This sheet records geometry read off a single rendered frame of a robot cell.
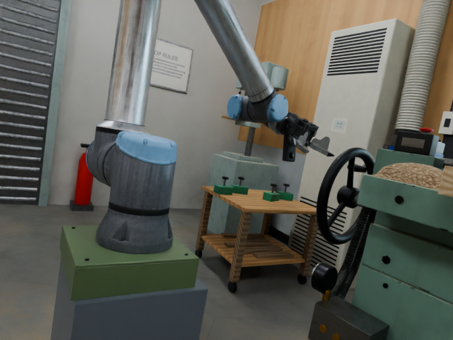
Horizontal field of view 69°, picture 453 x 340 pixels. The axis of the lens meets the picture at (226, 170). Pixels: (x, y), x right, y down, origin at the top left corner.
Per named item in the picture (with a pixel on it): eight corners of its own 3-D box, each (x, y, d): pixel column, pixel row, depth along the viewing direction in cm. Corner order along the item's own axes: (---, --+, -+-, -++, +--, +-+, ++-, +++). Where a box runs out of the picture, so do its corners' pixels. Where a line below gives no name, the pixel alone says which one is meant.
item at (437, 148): (402, 153, 92) (407, 133, 91) (447, 160, 84) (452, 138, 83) (381, 148, 83) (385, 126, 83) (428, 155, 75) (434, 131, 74)
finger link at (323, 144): (340, 144, 112) (315, 131, 114) (332, 158, 115) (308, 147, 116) (340, 142, 115) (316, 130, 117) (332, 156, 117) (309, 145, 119)
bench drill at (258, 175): (236, 221, 356) (263, 73, 338) (273, 243, 304) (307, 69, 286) (197, 221, 330) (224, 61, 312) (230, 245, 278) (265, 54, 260)
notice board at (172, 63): (186, 93, 348) (193, 49, 343) (187, 93, 347) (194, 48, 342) (125, 79, 314) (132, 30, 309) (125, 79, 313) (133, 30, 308)
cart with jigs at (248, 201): (261, 252, 274) (276, 177, 266) (309, 286, 225) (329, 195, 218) (189, 256, 240) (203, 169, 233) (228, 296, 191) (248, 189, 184)
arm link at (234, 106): (245, 92, 113) (270, 98, 121) (224, 94, 122) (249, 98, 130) (242, 120, 114) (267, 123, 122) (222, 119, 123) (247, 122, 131)
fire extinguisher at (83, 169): (89, 205, 320) (98, 144, 313) (93, 211, 304) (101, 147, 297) (69, 204, 310) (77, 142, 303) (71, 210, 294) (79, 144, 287)
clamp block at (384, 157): (393, 183, 95) (400, 152, 94) (446, 195, 84) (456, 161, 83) (369, 181, 85) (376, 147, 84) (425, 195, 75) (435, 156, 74)
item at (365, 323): (327, 327, 74) (335, 294, 74) (381, 362, 65) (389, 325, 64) (305, 337, 69) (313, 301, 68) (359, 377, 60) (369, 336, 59)
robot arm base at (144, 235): (110, 257, 71) (115, 212, 70) (86, 231, 86) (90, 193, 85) (185, 250, 83) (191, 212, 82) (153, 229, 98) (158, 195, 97)
